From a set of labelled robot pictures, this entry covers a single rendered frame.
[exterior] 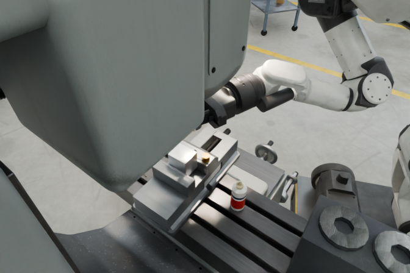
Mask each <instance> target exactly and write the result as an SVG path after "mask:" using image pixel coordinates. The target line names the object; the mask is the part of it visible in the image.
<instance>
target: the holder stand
mask: <svg viewBox="0 0 410 273"><path fill-rule="evenodd" d="M286 273H410V236H409V235H407V234H405V233H403V232H401V231H399V230H397V229H394V228H392V227H390V226H388V225H386V224H383V223H382V222H379V221H377V220H375V219H373V218H371V217H369V216H366V215H364V214H362V213H360V212H358V211H356V210H354V209H352V208H349V207H347V206H345V205H343V204H340V203H338V202H336V201H334V200H332V199H330V198H328V197H326V196H323V195H319V197H318V200H317V202H316V205H315V207H314V209H313V211H312V214H311V216H310V218H309V220H308V222H307V225H306V227H305V230H304V232H303V234H302V236H301V239H300V242H299V243H298V246H297V248H296V251H295V253H294V255H293V258H292V260H291V262H290V264H289V267H288V269H287V272H286Z"/></svg>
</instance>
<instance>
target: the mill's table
mask: <svg viewBox="0 0 410 273"><path fill-rule="evenodd" d="M153 177H154V176H153V170H152V168H151V169H150V170H148V171H147V172H146V173H145V174H144V175H142V176H141V178H139V179H138V180H137V181H136V182H135V183H133V184H132V185H131V186H130V187H129V188H128V189H126V190H125V191H122V192H120V193H115V194H117V195H118V196H120V197H121V198H122V199H123V200H125V201H126V202H127V203H128V204H130V205H131V206H133V204H134V199H133V195H134V194H135V193H136V192H137V191H138V190H139V189H141V188H142V187H143V186H144V185H145V184H146V183H147V182H148V181H149V180H150V179H151V178H153ZM236 182H238V180H236V179H234V178H232V177H230V176H229V175H227V174H225V175H224V177H223V178H222V179H221V180H220V181H219V182H218V184H217V185H216V186H215V188H214V189H210V188H207V189H208V190H209V195H208V196H207V197H206V198H205V200H203V202H202V203H201V204H200V206H199V207H198V208H197V209H196V210H195V212H194V213H193V214H192V215H191V217H189V219H188V220H187V221H186V222H185V224H184V225H183V226H182V227H181V228H180V230H179V231H178V232H177V234H175V235H174V236H172V237H173V238H174V239H176V240H177V241H179V242H180V243H181V244H182V245H184V246H185V247H186V248H188V249H189V250H191V251H192V252H193V253H194V254H195V255H197V256H198V257H200V258H201V259H202V260H204V261H205V262H206V263H207V264H209V265H210V266H212V267H213V268H214V269H215V270H217V271H218V272H219V273H286V272H287V269H288V267H289V264H290V262H291V260H292V258H293V255H294V253H295V251H296V248H297V246H298V243H299V242H300V239H301V236H302V234H303V232H304V230H305V227H306V225H307V223H308V220H307V219H305V218H303V217H301V216H299V215H298V214H296V213H294V212H292V211H290V210H289V209H287V208H285V207H283V206H282V205H280V204H278V203H276V202H275V201H273V200H271V199H269V198H267V197H266V196H264V195H262V194H261V193H258V192H257V191H255V190H253V189H252V188H250V187H248V186H246V187H247V191H246V199H245V206H244V208H243V210H241V211H235V210H233V209H232V208H231V206H230V203H231V191H232V185H233V184H234V183H236ZM133 207H134V206H133Z"/></svg>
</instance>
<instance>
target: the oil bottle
mask: <svg viewBox="0 0 410 273"><path fill-rule="evenodd" d="M246 191H247V187H246V185H245V184H244V183H243V182H242V181H239V182H236V183H234V184H233V185H232V191H231V203H230V206H231V208H232V209H233V210H235V211H241V210H243V208H244V206H245V199H246Z"/></svg>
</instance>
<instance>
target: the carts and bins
mask: <svg viewBox="0 0 410 273"><path fill-rule="evenodd" d="M251 3H252V4H253V5H254V6H256V7H257V8H258V9H259V10H261V11H262V12H264V13H265V17H264V26H263V30H262V31H261V35H263V36H265V35H266V34H267V31H266V27H267V19H268V14H271V13H280V12H289V11H294V10H296V11H297V12H296V15H295V21H294V24H293V26H292V30H293V31H296V30H297V29H298V26H297V22H298V17H299V13H300V10H301V9H300V6H299V4H298V6H296V5H295V4H293V3H291V2H290V1H288V0H251Z"/></svg>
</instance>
